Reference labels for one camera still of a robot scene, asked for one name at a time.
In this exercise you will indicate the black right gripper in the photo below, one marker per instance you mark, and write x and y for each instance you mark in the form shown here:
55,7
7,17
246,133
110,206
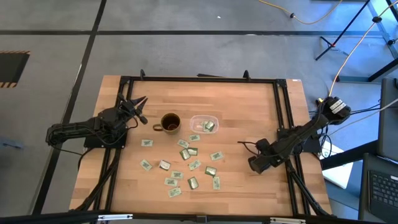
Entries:
259,164

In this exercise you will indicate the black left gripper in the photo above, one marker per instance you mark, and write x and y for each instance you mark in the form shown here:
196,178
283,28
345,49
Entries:
130,110

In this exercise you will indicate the pale green printed packet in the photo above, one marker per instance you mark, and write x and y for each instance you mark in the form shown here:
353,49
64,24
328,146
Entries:
183,143
216,155
147,142
203,124
177,174
145,165
216,183
194,137
171,181
195,165
174,192

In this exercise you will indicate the dark green edged packet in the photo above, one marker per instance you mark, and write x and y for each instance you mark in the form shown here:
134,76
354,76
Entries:
164,165
193,183
210,171
193,151
184,154
210,125

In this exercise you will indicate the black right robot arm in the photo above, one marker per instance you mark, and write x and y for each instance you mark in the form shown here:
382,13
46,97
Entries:
298,137

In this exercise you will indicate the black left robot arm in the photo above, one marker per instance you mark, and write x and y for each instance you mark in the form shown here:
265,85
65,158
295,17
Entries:
77,127

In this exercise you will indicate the black table clamp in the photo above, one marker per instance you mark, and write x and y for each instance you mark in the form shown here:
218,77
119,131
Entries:
142,74
246,74

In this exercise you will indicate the brown ceramic mug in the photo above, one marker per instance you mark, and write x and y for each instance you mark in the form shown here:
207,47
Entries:
170,123

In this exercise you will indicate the clear plastic container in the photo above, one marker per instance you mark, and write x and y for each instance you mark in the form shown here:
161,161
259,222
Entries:
196,124

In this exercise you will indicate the white box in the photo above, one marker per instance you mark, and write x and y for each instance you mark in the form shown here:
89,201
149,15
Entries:
339,175

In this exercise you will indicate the black desk beam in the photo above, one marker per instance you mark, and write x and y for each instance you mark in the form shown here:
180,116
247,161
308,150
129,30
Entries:
351,157

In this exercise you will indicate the black laptop keyboard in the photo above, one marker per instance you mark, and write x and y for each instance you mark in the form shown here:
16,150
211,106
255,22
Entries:
384,189

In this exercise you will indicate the black floor hatch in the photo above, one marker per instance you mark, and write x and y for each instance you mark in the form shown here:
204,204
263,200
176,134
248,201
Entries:
12,67

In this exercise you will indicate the grey monitor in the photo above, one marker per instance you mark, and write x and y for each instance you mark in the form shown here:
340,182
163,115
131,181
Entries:
388,124

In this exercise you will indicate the blue floor object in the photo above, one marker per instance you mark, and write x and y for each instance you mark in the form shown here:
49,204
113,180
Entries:
11,144

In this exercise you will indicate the black stand leg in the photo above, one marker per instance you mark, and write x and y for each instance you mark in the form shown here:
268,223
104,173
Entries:
384,69

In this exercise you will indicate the black tripod stand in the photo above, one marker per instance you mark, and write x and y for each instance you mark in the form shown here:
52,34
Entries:
342,30

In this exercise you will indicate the silver metal bracket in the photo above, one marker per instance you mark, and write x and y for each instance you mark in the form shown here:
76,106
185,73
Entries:
115,217
287,221

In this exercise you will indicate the black flat wedge bracket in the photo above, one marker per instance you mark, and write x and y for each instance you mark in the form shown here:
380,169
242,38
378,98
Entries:
208,75

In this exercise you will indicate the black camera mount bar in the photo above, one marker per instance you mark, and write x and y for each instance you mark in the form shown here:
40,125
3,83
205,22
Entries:
46,217

